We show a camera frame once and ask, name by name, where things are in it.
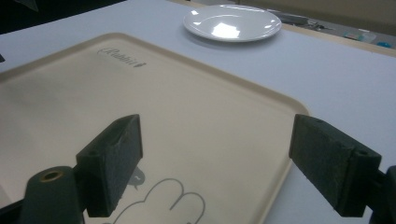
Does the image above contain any beige plastic tray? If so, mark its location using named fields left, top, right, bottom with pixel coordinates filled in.
left=0, top=32, right=310, bottom=224

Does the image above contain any clear plastic packet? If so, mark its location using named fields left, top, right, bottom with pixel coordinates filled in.
left=344, top=28, right=377, bottom=44

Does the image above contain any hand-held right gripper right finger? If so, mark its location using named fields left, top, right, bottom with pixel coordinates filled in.
left=288, top=113, right=383, bottom=218

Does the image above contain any white round plate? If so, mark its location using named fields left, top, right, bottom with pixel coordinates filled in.
left=182, top=4, right=283, bottom=43

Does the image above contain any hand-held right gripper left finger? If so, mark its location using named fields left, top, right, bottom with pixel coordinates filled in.
left=75, top=114, right=144, bottom=218

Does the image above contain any dark tool on bench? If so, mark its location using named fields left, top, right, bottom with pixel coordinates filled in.
left=268, top=8, right=332, bottom=32

